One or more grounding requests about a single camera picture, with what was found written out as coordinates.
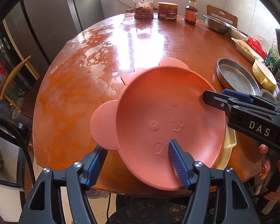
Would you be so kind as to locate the pink bear-shaped plate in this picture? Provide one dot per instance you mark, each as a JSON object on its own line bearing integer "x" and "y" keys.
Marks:
{"x": 155, "y": 106}

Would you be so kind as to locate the person's right hand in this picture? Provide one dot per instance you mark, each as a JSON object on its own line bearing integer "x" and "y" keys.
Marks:
{"x": 267, "y": 168}

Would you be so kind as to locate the clear jar black lid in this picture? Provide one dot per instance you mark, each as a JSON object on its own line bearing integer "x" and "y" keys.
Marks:
{"x": 143, "y": 9}

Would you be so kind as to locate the brown sauce bottle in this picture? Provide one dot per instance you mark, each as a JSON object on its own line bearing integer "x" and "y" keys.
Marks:
{"x": 191, "y": 12}

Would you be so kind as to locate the grey refrigerator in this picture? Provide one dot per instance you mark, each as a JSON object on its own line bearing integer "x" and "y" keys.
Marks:
{"x": 41, "y": 28}

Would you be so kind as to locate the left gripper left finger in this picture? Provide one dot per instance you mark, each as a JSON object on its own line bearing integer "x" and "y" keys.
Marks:
{"x": 93, "y": 163}

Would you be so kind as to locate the steel bowl at back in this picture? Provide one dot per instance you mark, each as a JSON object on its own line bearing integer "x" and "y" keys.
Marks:
{"x": 216, "y": 25}

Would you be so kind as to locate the yellow shell-shaped plate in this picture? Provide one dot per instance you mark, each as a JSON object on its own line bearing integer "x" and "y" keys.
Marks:
{"x": 229, "y": 143}

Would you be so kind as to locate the white ceramic bowl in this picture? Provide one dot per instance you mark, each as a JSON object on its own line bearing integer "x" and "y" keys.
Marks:
{"x": 236, "y": 34}

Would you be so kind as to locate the shallow steel pan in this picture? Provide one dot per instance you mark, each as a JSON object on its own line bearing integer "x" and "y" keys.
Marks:
{"x": 235, "y": 77}

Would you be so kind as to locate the green drink bottle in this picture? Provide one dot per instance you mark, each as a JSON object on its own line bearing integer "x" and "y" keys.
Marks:
{"x": 272, "y": 61}

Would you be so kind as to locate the wooden chair back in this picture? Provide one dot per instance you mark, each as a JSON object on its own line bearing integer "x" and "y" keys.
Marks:
{"x": 222, "y": 15}

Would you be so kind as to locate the red tissue pack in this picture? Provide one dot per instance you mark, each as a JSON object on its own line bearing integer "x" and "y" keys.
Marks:
{"x": 257, "y": 47}

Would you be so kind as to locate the white dish of beans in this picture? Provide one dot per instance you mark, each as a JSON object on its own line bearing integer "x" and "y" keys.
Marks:
{"x": 246, "y": 50}

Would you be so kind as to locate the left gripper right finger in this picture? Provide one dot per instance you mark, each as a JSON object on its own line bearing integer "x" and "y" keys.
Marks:
{"x": 183, "y": 163}

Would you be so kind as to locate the red jar orange lid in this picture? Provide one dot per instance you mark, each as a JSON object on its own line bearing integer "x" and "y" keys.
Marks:
{"x": 167, "y": 11}

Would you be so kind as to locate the glass display cabinet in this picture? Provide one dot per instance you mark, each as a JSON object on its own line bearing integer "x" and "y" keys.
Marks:
{"x": 8, "y": 60}

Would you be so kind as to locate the small steel bowl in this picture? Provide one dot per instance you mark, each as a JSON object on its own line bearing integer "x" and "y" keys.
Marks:
{"x": 267, "y": 95}

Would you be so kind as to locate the yellow bowl with handle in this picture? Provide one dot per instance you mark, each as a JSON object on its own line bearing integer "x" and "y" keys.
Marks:
{"x": 264, "y": 76}

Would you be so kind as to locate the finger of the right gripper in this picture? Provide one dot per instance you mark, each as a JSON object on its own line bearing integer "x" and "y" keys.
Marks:
{"x": 240, "y": 96}
{"x": 217, "y": 100}

